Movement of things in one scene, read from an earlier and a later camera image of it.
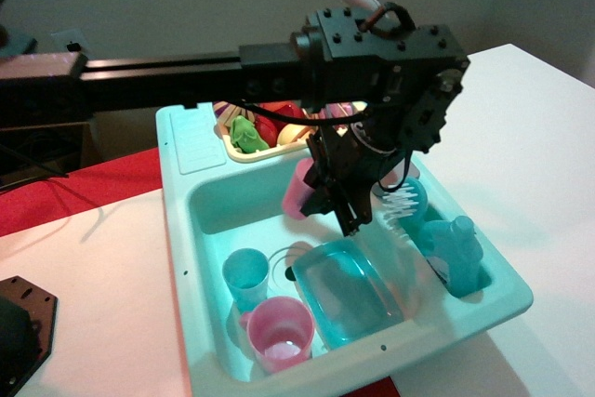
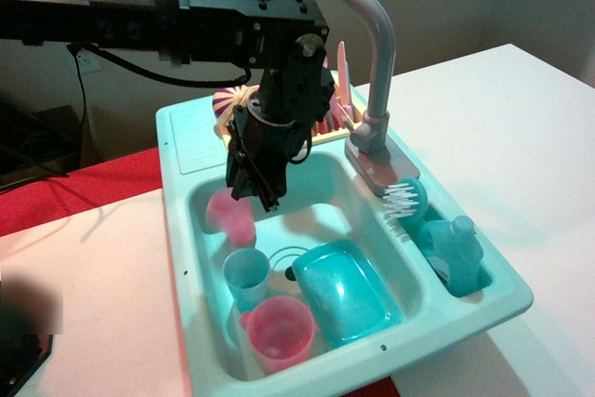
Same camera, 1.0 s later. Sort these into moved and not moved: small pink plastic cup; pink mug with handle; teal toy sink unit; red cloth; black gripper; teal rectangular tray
Moved: black gripper; small pink plastic cup
Not moved: red cloth; teal rectangular tray; teal toy sink unit; pink mug with handle
